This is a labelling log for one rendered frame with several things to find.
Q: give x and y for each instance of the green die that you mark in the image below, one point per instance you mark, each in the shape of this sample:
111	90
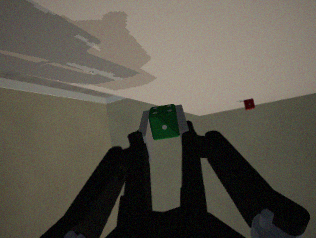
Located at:
163	122

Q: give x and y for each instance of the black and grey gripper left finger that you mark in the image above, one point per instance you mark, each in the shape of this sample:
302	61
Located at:
88	214

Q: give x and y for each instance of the red die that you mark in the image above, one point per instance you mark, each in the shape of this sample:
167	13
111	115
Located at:
249	104

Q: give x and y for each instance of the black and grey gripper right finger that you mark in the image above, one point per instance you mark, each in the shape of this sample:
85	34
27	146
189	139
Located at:
273	215

